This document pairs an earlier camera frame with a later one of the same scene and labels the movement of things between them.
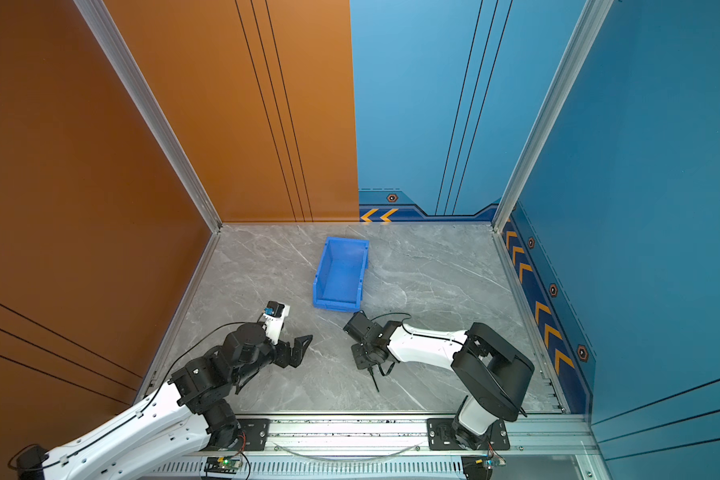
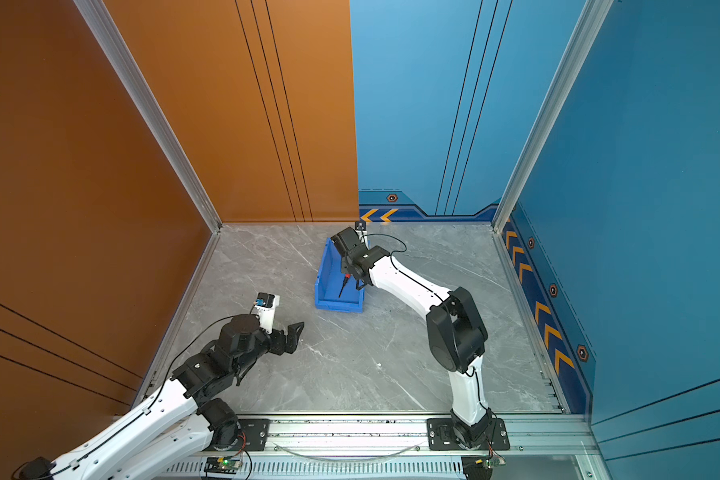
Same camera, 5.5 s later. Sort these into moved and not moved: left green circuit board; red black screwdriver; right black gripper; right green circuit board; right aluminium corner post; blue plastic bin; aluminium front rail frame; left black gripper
Moved: left black gripper; red black screwdriver; right black gripper
Not moved: blue plastic bin; right green circuit board; aluminium front rail frame; left green circuit board; right aluminium corner post
